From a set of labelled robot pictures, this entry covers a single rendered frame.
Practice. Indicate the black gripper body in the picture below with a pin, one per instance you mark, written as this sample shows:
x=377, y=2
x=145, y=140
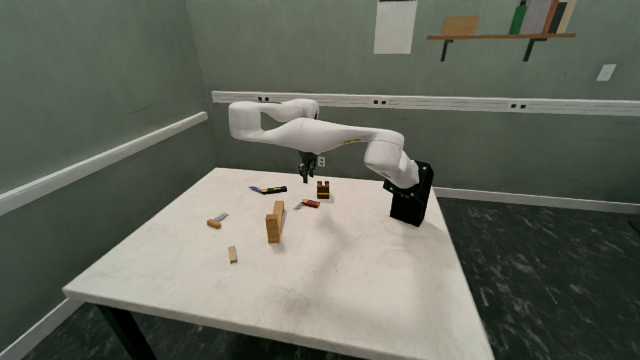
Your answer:
x=306, y=157

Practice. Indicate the black sliding bevel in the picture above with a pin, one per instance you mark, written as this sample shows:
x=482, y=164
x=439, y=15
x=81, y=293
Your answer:
x=270, y=190

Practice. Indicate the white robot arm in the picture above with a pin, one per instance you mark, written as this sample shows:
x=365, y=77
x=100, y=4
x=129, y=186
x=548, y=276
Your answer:
x=383, y=154

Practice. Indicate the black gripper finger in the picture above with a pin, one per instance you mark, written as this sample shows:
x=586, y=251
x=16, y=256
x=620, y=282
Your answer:
x=303, y=173
x=311, y=172

